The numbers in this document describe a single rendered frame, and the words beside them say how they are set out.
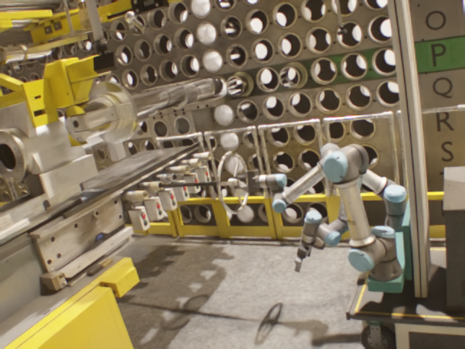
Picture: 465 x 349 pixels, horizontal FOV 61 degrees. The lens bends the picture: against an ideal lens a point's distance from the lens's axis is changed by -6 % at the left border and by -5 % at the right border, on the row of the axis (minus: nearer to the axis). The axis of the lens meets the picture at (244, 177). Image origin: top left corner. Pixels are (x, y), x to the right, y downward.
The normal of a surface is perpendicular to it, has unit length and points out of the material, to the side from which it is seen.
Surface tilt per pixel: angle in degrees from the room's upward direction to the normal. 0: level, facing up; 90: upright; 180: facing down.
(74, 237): 90
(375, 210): 90
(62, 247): 90
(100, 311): 90
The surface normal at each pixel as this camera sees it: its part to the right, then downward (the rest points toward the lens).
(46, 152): 0.75, -0.39
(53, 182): 0.88, -0.04
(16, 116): -0.42, 0.34
